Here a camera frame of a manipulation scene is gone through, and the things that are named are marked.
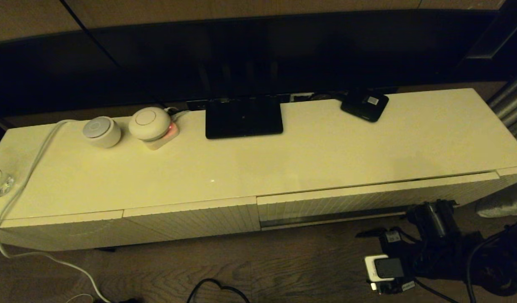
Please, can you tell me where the white power strip red light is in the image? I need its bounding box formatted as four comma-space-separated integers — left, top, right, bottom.
144, 122, 180, 151

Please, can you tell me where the white TV cabinet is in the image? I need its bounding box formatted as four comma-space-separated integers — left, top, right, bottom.
0, 88, 517, 252

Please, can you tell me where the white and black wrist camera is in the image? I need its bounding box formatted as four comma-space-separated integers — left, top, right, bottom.
364, 254, 405, 294

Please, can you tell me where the thin black wall cable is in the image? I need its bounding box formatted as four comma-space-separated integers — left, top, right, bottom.
60, 0, 168, 108

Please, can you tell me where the silver pleated curtain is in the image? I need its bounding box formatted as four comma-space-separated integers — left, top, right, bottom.
486, 69, 517, 152

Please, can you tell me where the small black set-top box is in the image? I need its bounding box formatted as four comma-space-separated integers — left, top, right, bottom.
341, 90, 389, 122

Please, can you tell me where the white speaker with grey top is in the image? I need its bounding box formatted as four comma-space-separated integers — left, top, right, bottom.
82, 117, 122, 149

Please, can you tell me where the thick white power cable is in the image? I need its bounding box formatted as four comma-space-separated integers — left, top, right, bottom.
0, 120, 112, 303

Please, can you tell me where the black cable on floor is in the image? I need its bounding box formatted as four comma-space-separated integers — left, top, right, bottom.
186, 279, 251, 303

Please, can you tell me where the black television base plate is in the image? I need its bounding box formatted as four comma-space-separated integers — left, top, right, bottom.
205, 98, 283, 140

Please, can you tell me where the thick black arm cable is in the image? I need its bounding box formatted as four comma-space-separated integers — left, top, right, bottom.
466, 229, 517, 303

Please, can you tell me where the black flat screen television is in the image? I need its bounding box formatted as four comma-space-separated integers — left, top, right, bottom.
0, 9, 512, 118

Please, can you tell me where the thin black camera cable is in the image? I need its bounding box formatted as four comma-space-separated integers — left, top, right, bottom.
413, 277, 451, 303

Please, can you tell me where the white cabinet drawer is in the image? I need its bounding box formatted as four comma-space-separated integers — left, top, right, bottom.
257, 170, 499, 231

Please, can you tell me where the white round dome device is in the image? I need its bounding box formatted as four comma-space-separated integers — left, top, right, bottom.
128, 107, 172, 142

